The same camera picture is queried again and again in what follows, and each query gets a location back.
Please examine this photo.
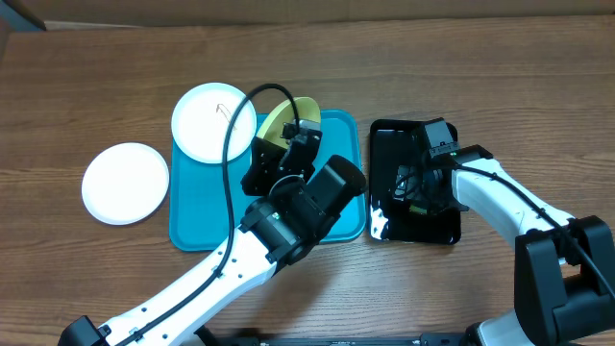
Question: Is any pink plate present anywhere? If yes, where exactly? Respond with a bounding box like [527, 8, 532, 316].
[81, 142, 169, 226]

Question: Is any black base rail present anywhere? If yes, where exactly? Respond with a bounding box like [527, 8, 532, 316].
[203, 333, 474, 346]

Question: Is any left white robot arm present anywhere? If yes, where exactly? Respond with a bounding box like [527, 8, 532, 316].
[59, 155, 366, 345]

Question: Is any white plate with stain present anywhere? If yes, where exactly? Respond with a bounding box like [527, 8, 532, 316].
[171, 83, 257, 164]

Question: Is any black plastic tray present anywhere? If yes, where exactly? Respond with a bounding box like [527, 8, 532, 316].
[368, 119, 461, 245]

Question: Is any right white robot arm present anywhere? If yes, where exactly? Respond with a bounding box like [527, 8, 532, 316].
[392, 144, 614, 345]

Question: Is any green yellow sponge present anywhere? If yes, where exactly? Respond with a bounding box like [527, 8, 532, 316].
[408, 205, 429, 215]

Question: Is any yellow plate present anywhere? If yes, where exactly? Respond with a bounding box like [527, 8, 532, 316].
[256, 96, 321, 149]

